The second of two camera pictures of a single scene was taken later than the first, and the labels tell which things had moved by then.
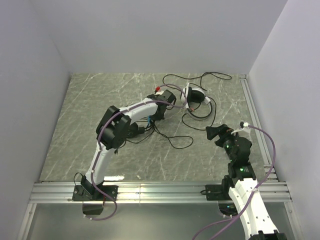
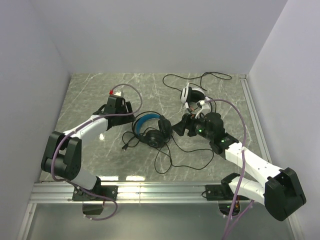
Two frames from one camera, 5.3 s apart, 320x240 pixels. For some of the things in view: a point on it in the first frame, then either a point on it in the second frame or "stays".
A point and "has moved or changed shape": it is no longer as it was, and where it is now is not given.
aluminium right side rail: [256, 120] stays
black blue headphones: [134, 130] has moved or changed shape
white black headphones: [196, 95] stays
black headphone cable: [177, 142] -> [158, 151]
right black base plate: [217, 192] stays
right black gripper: [220, 135] -> [186, 124]
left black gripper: [167, 97] -> [128, 108]
